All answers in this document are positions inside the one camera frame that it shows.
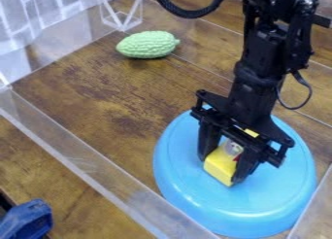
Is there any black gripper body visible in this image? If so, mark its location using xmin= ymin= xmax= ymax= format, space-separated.
xmin=191 ymin=67 xmax=295 ymax=150

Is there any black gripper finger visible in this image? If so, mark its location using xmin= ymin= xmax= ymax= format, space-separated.
xmin=198 ymin=121 xmax=222 ymax=161
xmin=231 ymin=142 xmax=288 ymax=185

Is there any yellow brick with label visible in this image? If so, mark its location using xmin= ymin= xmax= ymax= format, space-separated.
xmin=204 ymin=138 xmax=244 ymax=187

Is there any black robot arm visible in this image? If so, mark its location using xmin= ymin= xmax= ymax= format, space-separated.
xmin=192 ymin=0 xmax=319 ymax=184

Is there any blue round tray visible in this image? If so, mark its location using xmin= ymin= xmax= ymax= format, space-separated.
xmin=154 ymin=112 xmax=316 ymax=239

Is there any green knobbly toy vegetable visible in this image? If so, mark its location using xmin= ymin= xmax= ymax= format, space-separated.
xmin=116 ymin=31 xmax=180 ymax=58

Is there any blue clamp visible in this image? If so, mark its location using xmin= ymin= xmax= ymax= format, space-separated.
xmin=0 ymin=199 xmax=54 ymax=239

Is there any clear acrylic enclosure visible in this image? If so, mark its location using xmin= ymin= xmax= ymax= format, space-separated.
xmin=0 ymin=0 xmax=332 ymax=239

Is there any black cable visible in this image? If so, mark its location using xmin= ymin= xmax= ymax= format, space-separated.
xmin=150 ymin=0 xmax=314 ymax=111

